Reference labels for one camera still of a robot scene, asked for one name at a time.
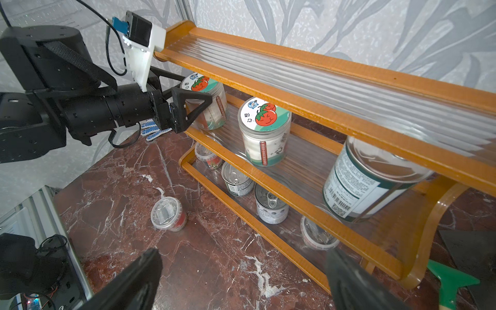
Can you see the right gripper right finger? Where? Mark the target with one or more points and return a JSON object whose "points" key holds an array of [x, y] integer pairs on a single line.
{"points": [[353, 288]]}

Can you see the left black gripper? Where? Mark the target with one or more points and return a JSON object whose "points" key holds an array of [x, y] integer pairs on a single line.
{"points": [[161, 104]]}

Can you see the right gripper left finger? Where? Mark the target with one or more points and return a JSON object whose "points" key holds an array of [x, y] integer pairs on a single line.
{"points": [[134, 288]]}

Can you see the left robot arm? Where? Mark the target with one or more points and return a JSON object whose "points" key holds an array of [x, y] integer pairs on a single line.
{"points": [[66, 95]]}

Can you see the orange wooden three-tier shelf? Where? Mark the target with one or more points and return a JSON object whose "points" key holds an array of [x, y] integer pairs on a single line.
{"points": [[446, 128]]}

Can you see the blue white work glove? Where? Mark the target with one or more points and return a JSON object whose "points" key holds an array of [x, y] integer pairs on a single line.
{"points": [[150, 131]]}

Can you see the right circuit board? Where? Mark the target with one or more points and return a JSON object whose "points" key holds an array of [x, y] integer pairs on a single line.
{"points": [[30, 302]]}

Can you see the purple label tin can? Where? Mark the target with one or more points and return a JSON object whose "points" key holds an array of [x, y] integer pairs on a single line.
{"points": [[270, 208]]}

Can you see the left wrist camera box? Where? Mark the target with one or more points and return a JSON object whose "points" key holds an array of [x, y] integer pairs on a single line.
{"points": [[142, 39]]}

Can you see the green wooden-handled garden trowel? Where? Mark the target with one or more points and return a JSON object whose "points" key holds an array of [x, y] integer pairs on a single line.
{"points": [[450, 281]]}

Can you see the aluminium front rail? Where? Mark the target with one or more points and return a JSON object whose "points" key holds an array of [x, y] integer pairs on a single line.
{"points": [[37, 217]]}

